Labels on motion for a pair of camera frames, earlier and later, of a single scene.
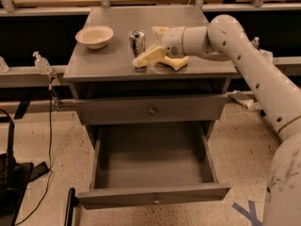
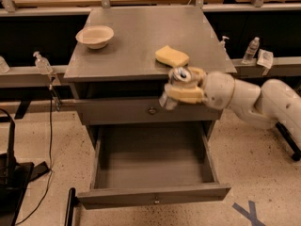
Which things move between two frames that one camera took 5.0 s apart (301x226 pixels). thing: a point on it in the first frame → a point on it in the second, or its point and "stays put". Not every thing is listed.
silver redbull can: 137,39 → 181,76
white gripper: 172,41 → 218,89
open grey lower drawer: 138,163 stays put
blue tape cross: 250,214 stays put
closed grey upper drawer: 150,109 stays put
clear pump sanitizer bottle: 42,65 stays put
